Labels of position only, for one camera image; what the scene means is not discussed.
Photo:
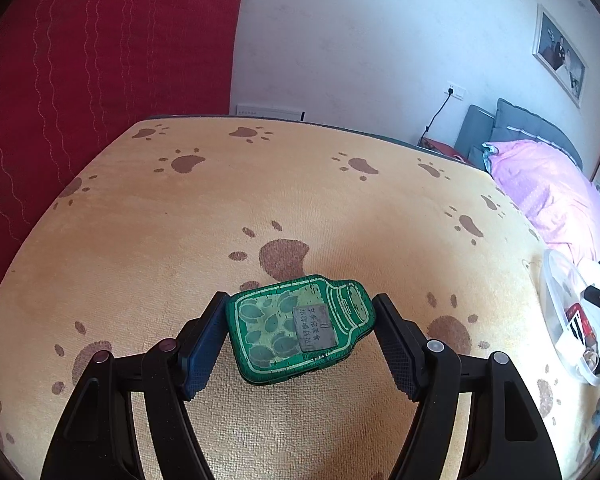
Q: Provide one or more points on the red cylindrical canister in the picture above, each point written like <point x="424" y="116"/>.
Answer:
<point x="579" y="322"/>

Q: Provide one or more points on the framed wall picture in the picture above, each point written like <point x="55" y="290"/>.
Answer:
<point x="559" y="52"/>

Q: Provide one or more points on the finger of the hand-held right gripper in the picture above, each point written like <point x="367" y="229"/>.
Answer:
<point x="597" y="295"/>

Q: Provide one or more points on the red curtain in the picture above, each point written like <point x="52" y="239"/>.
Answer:
<point x="80" y="85"/>

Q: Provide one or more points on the red bedside cloth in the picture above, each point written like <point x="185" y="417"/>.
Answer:
<point x="444" y="149"/>

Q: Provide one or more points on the white wall socket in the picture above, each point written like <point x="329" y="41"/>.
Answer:
<point x="457" y="90"/>

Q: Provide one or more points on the yellow paw-print blanket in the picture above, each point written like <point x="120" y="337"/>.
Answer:
<point x="155" y="235"/>

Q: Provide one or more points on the pink duvet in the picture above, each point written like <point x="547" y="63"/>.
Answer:
<point x="549" y="195"/>

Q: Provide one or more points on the grey upholstered headboard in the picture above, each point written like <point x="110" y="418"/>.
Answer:
<point x="524" y="120"/>

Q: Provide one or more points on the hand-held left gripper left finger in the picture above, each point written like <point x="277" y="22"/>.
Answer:
<point x="205" y="350"/>

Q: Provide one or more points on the clear plastic container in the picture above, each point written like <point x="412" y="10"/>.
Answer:
<point x="554" y="285"/>

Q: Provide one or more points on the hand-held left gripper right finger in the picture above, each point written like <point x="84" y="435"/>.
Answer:
<point x="399" y="355"/>

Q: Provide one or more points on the green bottle-shaped tin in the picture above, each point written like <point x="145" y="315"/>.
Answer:
<point x="290" y="330"/>

